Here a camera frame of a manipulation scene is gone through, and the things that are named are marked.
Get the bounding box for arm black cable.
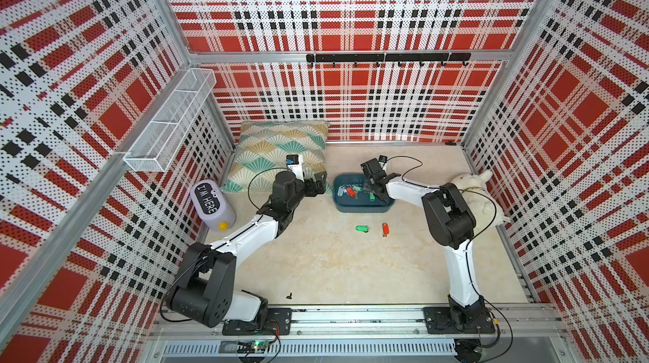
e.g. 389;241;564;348
159;166;290;323
384;155;498;242

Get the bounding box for green circuit board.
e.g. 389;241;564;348
237;340;269;355

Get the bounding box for white wire mesh shelf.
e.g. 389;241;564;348
123;68;216;173

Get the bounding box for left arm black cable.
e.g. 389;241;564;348
159;166;290;323

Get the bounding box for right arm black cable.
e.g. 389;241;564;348
384;155;498;242

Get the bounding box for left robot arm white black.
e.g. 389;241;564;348
162;170;327;332

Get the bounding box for black hook rail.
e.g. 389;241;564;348
306;52;472;64

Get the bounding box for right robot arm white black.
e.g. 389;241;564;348
361;157;498;334

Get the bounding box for teal storage box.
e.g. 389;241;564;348
332;173;395;214

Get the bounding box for lavender I'm here jug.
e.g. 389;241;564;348
190;180;237;231

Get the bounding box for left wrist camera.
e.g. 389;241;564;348
286;154;304;180

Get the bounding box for fan pattern cushion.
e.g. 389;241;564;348
221;120;329;193

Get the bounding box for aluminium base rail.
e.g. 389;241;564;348
142;304;579;362

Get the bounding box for white plush toy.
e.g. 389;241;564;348
451;170;510;229

